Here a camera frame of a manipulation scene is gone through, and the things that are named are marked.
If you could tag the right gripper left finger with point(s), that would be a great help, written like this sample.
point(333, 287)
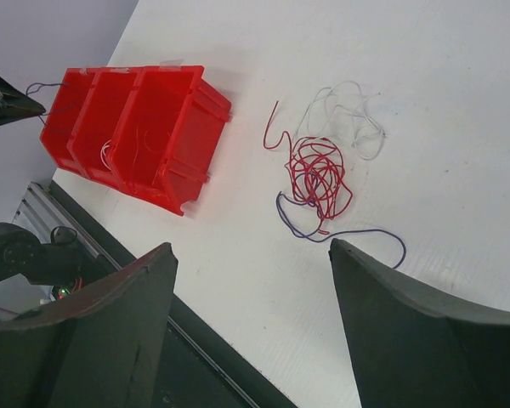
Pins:
point(99, 347)

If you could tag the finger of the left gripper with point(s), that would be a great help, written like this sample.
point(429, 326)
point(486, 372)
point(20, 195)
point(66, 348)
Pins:
point(16, 106)

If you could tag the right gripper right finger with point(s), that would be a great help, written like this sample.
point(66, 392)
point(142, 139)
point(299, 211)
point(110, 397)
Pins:
point(412, 345)

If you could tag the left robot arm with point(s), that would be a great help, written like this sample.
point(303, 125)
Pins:
point(57, 263)

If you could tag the red plastic tray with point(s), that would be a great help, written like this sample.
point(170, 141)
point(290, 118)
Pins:
point(149, 132)

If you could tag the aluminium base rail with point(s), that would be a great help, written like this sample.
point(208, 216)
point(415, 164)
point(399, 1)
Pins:
point(34, 212)

